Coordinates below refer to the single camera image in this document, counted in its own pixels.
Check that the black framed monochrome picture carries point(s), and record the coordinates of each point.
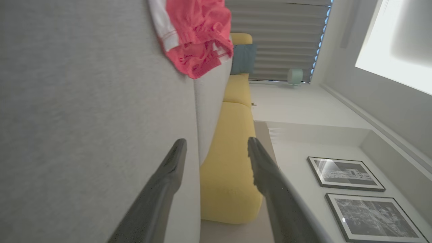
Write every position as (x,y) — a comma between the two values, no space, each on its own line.
(371,219)
(344,173)

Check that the large grey fabric sofa seat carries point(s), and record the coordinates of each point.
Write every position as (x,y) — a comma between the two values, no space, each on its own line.
(67,101)

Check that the small grey sofa seat cushion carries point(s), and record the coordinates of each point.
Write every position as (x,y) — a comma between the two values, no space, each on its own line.
(209,108)

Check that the red basketball jersey white sleeves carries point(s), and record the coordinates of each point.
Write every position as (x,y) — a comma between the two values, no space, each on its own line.
(195,27)

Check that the grey window blinds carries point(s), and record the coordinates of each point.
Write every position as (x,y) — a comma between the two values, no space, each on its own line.
(283,33)

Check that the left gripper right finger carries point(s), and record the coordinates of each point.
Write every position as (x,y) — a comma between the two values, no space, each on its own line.
(280,202)

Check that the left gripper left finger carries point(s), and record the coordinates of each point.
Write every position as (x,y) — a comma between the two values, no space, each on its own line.
(158,202)

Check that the pale green table lamp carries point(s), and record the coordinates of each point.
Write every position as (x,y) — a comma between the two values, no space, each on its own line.
(295,76)

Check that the teal throw cushion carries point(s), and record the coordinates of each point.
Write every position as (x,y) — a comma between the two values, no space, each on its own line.
(243,59)

